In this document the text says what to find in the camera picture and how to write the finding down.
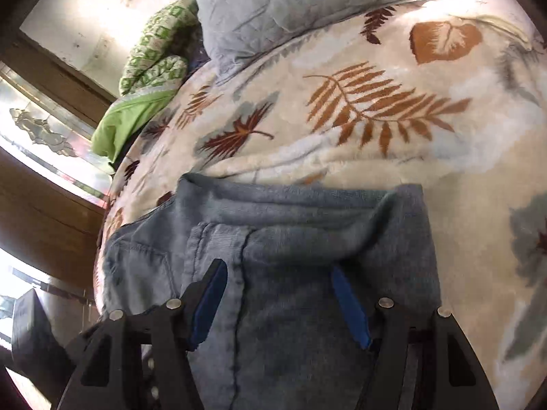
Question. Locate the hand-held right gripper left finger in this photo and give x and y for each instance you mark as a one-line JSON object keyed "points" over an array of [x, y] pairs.
{"points": [[209, 303]]}

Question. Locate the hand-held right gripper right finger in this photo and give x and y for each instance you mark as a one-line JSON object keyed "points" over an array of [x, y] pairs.
{"points": [[350, 307]]}

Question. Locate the grey-blue denim pants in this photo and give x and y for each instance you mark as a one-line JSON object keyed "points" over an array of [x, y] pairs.
{"points": [[290, 230]]}

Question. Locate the wooden stained glass door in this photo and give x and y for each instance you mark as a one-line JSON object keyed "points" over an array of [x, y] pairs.
{"points": [[42, 222]]}

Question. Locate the leaf print blanket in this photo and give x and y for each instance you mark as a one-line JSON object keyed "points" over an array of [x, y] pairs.
{"points": [[427, 158]]}

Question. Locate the plain green cloth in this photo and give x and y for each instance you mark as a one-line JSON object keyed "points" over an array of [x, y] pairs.
{"points": [[124, 124]]}

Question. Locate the purple cloth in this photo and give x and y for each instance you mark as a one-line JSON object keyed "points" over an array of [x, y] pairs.
{"points": [[197, 57]]}

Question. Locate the green patterned quilt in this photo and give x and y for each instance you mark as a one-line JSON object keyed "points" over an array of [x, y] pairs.
{"points": [[158, 47]]}

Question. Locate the grey quilted pillow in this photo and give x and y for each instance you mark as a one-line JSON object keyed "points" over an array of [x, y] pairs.
{"points": [[277, 4]]}

